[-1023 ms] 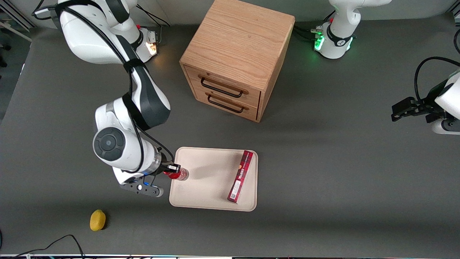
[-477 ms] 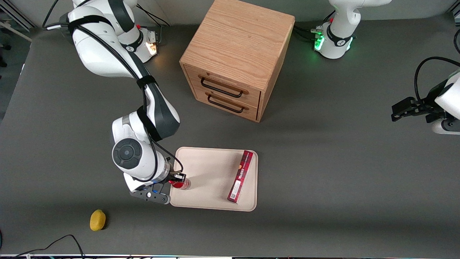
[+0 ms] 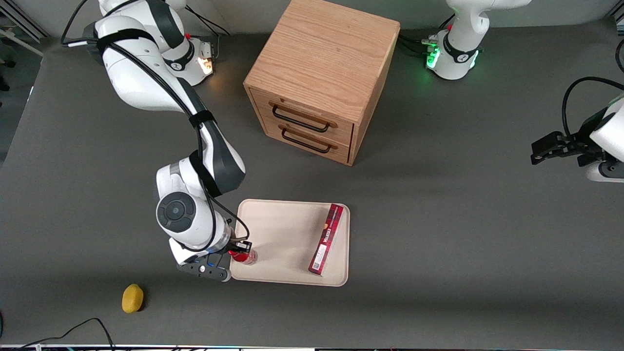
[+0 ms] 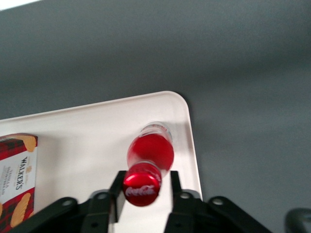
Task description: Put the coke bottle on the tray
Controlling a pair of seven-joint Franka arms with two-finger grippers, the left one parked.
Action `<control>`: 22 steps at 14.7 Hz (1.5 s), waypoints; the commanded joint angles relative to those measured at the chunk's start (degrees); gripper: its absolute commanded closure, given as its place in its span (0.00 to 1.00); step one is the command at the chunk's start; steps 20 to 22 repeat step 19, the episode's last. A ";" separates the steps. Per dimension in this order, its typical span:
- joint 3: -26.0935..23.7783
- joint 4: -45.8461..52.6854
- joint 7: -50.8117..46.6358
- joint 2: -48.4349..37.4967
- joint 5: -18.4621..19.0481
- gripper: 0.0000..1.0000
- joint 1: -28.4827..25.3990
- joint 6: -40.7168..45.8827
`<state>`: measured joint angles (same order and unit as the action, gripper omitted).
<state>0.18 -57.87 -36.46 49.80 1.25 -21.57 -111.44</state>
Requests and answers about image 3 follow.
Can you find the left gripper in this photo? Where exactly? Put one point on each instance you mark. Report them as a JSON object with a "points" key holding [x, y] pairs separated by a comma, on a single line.
{"points": [[584, 142]]}

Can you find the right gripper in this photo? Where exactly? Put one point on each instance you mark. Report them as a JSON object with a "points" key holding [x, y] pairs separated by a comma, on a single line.
{"points": [[240, 247]]}

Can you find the red coke bottle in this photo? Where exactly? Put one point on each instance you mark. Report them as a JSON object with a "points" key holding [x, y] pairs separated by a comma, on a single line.
{"points": [[245, 258]]}

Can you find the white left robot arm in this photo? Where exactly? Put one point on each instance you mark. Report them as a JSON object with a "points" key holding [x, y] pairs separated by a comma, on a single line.
{"points": [[463, 29]]}

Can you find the beige plastic tray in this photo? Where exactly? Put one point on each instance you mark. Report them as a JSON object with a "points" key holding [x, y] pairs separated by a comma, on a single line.
{"points": [[287, 243]]}

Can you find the long red cardboard box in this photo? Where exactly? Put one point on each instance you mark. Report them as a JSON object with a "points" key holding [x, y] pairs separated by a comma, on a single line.
{"points": [[326, 239]]}

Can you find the yellow lemon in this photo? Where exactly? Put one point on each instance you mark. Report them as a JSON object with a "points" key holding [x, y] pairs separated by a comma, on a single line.
{"points": [[132, 298]]}

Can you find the wooden drawer cabinet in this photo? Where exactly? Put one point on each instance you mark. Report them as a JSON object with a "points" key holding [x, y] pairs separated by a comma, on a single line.
{"points": [[321, 58]]}

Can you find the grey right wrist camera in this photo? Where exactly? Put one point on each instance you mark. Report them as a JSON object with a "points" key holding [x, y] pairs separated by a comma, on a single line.
{"points": [[207, 270]]}

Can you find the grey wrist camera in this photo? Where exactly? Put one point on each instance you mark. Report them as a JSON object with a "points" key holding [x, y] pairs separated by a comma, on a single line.
{"points": [[207, 270], [607, 171]]}

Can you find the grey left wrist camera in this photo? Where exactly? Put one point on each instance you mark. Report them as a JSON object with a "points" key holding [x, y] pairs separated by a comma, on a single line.
{"points": [[607, 171]]}

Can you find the aluminium frame rail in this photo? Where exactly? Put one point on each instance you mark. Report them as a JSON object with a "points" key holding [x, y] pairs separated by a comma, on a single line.
{"points": [[22, 22]]}

